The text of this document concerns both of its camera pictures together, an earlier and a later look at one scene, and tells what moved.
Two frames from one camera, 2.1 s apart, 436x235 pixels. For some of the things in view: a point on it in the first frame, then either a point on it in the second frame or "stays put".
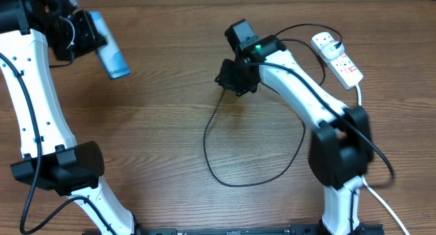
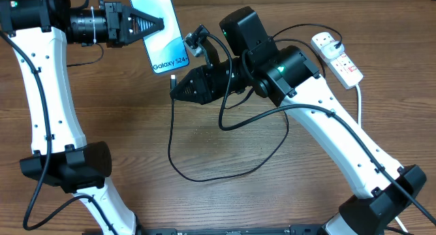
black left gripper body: [74, 37] to [114, 24]
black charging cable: [304, 123] to [270, 156]
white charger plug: [330, 51] stays put
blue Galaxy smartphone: [112, 56] to [165, 48]
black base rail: [366, 229] stays put
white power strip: [343, 65] stays put
